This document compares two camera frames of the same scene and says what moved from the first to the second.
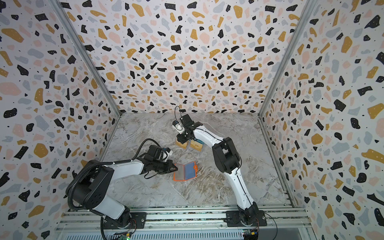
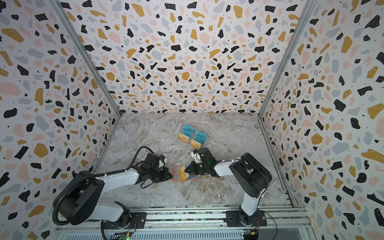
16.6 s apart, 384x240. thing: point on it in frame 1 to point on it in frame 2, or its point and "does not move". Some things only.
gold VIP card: x=183 y=145 to x=184 y=175
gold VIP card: x=196 y=145 does not move
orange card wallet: x=185 y=172 does not move
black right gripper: x=182 y=137 to x=192 y=168
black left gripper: x=170 y=163 to x=166 y=176
